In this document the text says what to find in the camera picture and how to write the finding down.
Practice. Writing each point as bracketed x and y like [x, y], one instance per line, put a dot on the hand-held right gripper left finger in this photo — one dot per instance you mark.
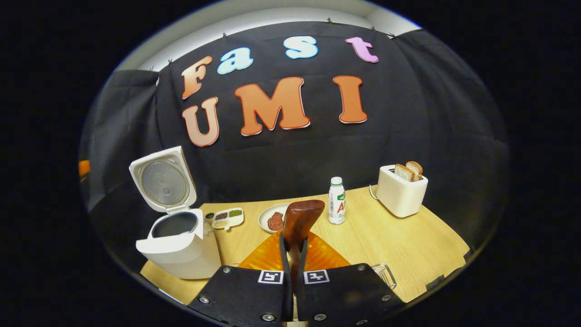
[288, 299]

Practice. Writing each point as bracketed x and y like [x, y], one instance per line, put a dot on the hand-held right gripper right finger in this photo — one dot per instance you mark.
[299, 299]

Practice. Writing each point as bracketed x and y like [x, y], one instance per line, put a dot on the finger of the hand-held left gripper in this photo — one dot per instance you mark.
[84, 169]

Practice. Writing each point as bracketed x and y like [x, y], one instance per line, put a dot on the brown wooden spoon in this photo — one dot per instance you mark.
[299, 218]

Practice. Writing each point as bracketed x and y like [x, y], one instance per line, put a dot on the white rice cooker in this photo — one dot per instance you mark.
[181, 259]

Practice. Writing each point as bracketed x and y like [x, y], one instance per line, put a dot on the red meat piece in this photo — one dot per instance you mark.
[274, 221]

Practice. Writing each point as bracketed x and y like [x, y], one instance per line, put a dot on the cream round plate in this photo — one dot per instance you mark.
[267, 213]

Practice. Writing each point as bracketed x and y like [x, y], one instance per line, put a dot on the white divided grain tray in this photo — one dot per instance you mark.
[236, 222]

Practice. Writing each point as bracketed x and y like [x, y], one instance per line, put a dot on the white drink bottle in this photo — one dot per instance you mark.
[337, 204]

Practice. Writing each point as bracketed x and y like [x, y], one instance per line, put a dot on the small dark-lidded jar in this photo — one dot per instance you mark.
[209, 218]

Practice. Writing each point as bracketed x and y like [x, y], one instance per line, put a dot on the small black block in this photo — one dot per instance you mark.
[435, 281]

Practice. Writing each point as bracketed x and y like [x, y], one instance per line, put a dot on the black backdrop cloth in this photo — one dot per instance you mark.
[295, 159]

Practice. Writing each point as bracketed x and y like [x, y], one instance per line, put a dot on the white toaster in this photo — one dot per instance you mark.
[399, 200]

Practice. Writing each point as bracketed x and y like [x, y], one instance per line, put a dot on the bread slice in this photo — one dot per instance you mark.
[416, 169]
[404, 173]

